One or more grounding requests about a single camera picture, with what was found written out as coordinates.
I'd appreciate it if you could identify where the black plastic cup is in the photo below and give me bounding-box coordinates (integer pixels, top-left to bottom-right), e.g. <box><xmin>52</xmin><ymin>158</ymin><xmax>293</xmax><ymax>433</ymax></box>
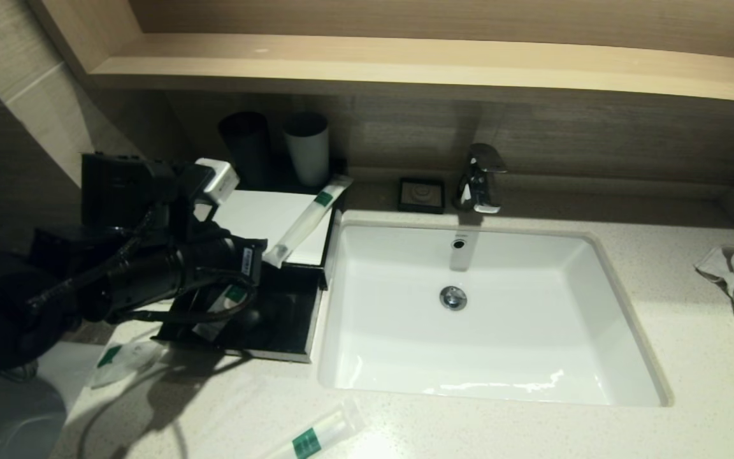
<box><xmin>219</xmin><ymin>112</ymin><xmax>273</xmax><ymax>189</ymax></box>

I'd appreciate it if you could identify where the black box drawer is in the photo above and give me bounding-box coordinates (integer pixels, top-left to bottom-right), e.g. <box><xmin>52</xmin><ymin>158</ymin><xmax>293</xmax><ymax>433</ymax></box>
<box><xmin>152</xmin><ymin>261</ymin><xmax>324</xmax><ymax>364</ymax></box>

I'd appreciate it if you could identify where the black cup tray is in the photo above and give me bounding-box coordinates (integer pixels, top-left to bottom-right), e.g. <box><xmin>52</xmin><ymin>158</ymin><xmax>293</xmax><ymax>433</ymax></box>
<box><xmin>240</xmin><ymin>156</ymin><xmax>349</xmax><ymax>195</ymax></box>

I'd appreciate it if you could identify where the long toothbrush packet green label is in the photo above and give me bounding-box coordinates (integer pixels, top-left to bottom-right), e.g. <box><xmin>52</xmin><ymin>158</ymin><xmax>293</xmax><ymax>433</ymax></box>
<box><xmin>262</xmin><ymin>175</ymin><xmax>355</xmax><ymax>268</ymax></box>

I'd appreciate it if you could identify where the grey plastic cup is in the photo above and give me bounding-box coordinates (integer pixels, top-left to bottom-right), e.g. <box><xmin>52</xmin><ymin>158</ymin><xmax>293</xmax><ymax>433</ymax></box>
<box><xmin>284</xmin><ymin>113</ymin><xmax>331</xmax><ymax>187</ymax></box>

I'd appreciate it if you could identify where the grey rounded fixture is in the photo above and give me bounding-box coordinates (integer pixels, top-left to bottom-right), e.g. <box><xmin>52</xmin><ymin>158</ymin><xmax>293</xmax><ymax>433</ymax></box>
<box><xmin>0</xmin><ymin>370</ymin><xmax>68</xmax><ymax>459</ymax></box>

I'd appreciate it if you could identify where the black square soap dish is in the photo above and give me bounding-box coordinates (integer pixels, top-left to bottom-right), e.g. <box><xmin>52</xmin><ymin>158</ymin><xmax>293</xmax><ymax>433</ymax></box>
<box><xmin>397</xmin><ymin>178</ymin><xmax>446</xmax><ymax>215</ymax></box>

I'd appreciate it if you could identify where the light wooden shelf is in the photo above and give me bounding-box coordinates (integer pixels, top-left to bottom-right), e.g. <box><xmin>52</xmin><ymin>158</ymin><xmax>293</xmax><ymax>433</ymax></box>
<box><xmin>26</xmin><ymin>0</ymin><xmax>734</xmax><ymax>109</ymax></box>

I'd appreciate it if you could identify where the clear toothbrush packet green label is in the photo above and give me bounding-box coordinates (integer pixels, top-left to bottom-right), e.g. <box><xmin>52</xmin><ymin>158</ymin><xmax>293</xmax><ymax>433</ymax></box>
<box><xmin>264</xmin><ymin>397</ymin><xmax>366</xmax><ymax>459</ymax></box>

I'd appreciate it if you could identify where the chrome drain stopper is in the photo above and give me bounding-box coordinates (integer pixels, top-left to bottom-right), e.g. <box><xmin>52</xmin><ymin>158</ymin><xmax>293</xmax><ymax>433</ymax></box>
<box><xmin>439</xmin><ymin>286</ymin><xmax>468</xmax><ymax>312</ymax></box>

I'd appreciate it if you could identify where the chrome faucet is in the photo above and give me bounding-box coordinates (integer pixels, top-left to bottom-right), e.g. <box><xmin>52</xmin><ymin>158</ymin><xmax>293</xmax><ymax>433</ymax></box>
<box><xmin>453</xmin><ymin>143</ymin><xmax>508</xmax><ymax>215</ymax></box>

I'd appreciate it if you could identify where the white ceramic sink basin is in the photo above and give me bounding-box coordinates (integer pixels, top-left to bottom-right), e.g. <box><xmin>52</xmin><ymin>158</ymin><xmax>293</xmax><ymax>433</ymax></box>
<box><xmin>317</xmin><ymin>220</ymin><xmax>672</xmax><ymax>407</ymax></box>

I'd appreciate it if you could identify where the smooth black arm cable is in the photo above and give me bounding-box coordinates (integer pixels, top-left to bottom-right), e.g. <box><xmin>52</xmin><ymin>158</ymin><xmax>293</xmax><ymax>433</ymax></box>
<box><xmin>112</xmin><ymin>271</ymin><xmax>259</xmax><ymax>324</ymax></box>

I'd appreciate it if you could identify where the black hose loop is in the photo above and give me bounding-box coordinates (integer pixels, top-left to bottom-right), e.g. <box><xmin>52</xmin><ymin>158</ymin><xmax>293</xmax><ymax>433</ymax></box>
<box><xmin>0</xmin><ymin>360</ymin><xmax>40</xmax><ymax>384</ymax></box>

